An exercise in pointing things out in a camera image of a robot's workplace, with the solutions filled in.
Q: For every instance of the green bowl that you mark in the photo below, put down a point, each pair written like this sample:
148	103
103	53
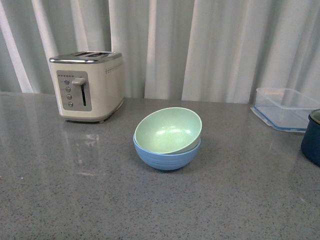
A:
171	130

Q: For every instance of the blue bowl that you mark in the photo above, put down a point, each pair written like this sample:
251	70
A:
166	162

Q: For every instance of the cream two-slot toaster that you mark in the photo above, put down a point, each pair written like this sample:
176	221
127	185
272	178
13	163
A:
89	85

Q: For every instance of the white pleated curtain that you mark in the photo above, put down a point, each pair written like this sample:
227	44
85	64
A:
195	50

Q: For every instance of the dark blue pot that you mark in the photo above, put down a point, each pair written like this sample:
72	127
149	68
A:
310	146

